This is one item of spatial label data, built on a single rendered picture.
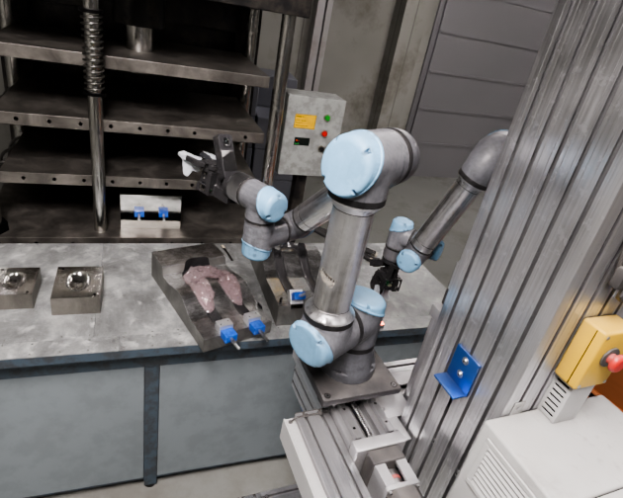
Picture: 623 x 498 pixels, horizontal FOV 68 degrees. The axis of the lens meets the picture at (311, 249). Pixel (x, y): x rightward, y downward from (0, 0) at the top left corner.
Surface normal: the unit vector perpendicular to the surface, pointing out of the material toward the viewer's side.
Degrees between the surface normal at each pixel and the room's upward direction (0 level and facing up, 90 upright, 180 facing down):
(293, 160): 90
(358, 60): 90
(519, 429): 0
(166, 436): 90
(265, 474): 0
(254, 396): 90
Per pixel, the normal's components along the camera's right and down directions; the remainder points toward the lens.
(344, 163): -0.65, 0.12
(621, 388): -0.84, 0.11
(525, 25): 0.36, 0.50
